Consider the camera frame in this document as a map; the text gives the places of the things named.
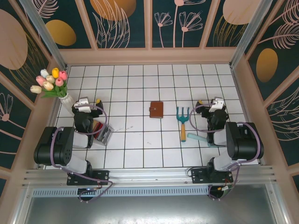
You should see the aluminium frame post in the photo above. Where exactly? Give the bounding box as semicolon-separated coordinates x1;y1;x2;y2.
18;0;69;69
230;0;274;69

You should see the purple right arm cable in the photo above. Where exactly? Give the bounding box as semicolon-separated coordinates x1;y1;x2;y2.
189;104;263;201

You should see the red card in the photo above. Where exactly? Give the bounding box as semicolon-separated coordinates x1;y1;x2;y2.
93;120;104;135

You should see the artificial tulip bouquet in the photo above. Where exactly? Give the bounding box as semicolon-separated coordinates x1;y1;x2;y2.
30;67;69;98

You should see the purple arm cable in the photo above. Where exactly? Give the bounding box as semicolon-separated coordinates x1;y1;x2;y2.
189;104;263;201
50;105;115;204

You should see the white ribbed vase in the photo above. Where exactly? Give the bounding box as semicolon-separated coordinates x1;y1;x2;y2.
58;93;75;116

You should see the teal garden rake wooden handle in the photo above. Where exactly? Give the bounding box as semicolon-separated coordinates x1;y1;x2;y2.
176;106;191;142

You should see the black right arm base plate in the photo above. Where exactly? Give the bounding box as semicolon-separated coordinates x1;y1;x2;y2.
191;168;234;185

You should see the clear acrylic card box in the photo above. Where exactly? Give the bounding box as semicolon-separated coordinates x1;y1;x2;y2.
92;118;114;147

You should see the slotted grey cable duct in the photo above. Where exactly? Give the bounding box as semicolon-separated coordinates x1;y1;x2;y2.
31;187;211;197

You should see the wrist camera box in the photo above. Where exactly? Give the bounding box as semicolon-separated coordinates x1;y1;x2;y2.
74;98;92;112
208;98;224;113

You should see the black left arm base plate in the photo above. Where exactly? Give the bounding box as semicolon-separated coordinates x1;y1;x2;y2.
67;169;110;186

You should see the grey metal panel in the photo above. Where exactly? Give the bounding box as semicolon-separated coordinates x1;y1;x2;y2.
14;184;288;224

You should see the brown leather card holder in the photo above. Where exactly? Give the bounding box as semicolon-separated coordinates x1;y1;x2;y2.
149;101;164;119

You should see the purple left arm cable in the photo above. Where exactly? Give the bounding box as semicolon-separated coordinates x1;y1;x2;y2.
50;105;115;204

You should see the black VIP card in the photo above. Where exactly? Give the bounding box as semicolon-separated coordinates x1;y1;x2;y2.
97;126;110;142

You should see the teal garden trowel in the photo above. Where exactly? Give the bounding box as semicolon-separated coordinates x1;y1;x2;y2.
186;132;219;148

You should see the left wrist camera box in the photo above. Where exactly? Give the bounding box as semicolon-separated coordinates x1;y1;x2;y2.
74;98;92;112

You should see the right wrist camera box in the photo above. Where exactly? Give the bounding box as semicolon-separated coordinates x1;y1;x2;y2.
208;98;224;113

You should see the aluminium mounting rail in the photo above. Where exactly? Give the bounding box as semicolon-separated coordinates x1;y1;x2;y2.
22;165;278;189

